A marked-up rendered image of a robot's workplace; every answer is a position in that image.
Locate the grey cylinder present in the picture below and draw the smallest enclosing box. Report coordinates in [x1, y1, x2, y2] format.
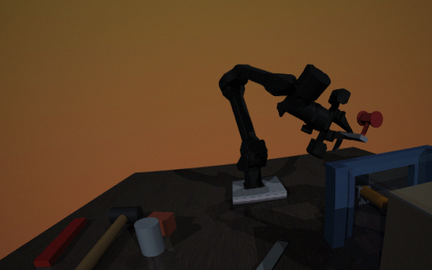
[133, 217, 166, 257]

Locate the black mallet with wooden handle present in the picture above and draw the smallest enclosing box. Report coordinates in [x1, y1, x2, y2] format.
[74, 206, 143, 270]

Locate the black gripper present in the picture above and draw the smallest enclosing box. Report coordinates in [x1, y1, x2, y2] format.
[302, 88, 353, 159]

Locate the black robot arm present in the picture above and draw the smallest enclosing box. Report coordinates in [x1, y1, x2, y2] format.
[219, 64, 331, 190]

